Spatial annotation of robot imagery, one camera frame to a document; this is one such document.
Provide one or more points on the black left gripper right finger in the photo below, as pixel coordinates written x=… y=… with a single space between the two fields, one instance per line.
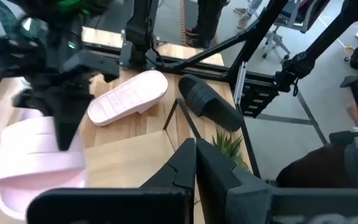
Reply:
x=222 y=186

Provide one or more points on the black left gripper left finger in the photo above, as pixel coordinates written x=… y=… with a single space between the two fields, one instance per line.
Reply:
x=190 y=168

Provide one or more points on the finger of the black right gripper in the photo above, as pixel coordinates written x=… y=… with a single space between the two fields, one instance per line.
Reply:
x=67 y=130

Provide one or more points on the pink rubber slide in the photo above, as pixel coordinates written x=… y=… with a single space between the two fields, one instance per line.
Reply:
x=129 y=96
x=36 y=168

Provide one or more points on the black rubber slide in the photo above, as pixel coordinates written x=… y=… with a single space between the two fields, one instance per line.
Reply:
x=207 y=102

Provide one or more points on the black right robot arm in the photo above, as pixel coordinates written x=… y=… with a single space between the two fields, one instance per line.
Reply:
x=61 y=34

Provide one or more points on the spiky dark green plant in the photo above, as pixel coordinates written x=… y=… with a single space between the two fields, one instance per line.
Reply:
x=228 y=146

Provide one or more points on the green snake plant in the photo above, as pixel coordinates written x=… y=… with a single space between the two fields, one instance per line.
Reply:
x=6 y=18

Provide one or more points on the person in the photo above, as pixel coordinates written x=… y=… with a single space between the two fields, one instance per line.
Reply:
x=315 y=168
x=247 y=18
x=207 y=21

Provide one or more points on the office chair with white base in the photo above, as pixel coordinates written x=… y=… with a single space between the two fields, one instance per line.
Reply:
x=275 y=40

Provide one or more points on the wooden shelf with black frame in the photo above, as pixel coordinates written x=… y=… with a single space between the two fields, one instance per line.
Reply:
x=129 y=161

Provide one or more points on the black aluminium rig frame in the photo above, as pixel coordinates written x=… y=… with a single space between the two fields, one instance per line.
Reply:
x=197 y=70

